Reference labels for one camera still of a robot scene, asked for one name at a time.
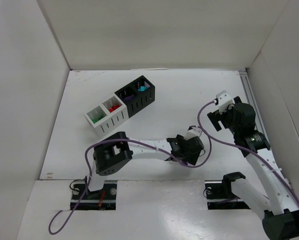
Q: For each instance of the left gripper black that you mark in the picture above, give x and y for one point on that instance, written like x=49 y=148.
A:
x=193 y=151

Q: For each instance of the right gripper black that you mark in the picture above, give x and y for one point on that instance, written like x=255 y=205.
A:
x=216 y=119

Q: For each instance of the teal rounded lego brick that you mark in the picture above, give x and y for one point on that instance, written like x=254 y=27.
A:
x=142 y=88

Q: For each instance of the red long lego brick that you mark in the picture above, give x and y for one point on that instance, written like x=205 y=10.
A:
x=113 y=108

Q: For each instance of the purple lego brick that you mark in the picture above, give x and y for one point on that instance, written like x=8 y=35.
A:
x=185 y=164

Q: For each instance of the lilac oval paw lego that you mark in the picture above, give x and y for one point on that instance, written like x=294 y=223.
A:
x=128 y=98

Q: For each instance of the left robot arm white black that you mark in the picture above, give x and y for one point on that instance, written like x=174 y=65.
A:
x=113 y=153

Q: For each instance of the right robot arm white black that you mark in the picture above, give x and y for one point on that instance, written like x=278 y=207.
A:
x=278 y=209

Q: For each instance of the black slotted double container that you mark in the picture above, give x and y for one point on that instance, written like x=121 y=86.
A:
x=141 y=99

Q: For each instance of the white slotted double container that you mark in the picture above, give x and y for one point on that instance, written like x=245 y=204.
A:
x=111 y=120

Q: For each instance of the green lego in container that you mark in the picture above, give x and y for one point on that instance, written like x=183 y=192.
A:
x=95 y=120

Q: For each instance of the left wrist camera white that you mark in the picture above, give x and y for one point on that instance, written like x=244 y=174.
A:
x=193 y=131

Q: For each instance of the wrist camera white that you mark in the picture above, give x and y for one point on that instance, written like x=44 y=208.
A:
x=193 y=131
x=224 y=102

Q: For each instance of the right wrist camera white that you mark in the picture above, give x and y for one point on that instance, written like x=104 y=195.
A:
x=224 y=102

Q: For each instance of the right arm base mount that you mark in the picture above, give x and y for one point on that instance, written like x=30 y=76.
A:
x=219 y=196

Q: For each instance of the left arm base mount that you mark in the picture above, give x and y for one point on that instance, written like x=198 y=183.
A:
x=99 y=200

